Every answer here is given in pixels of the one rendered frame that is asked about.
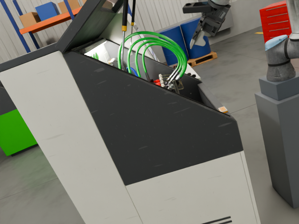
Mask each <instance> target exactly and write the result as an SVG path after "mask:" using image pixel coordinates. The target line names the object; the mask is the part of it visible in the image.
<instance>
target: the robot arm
mask: <svg viewBox="0 0 299 224"><path fill-rule="evenodd" d="M229 1H230V0H208V1H205V2H195V3H186V4H185V5H184V7H183V8H182V11H183V13H184V14H186V13H199V12H202V16H201V18H200V20H199V22H198V25H197V28H196V30H195V32H194V35H193V37H192V40H191V42H190V49H192V47H193V45H194V44H195V45H199V46H205V44H206V42H205V40H204V39H203V37H204V36H208V37H210V36H211V35H212V36H215V34H216V33H217V32H218V31H219V29H220V27H221V25H222V24H223V22H224V21H225V16H226V15H227V13H228V11H229V9H230V7H231V5H229V4H228V3H229ZM286 4H287V10H288V15H289V20H290V25H291V31H292V33H291V34H290V36H289V38H288V36H287V35H282V36H278V37H275V38H273V39H271V40H269V41H267V42H266V43H265V51H266V56H267V63H268V70H267V80H268V81H273V82H276V81H284V80H288V79H290V78H293V77H294V76H295V75H296V73H295V69H294V67H293V65H292V64H291V60H290V59H298V58H299V0H286Z"/></svg>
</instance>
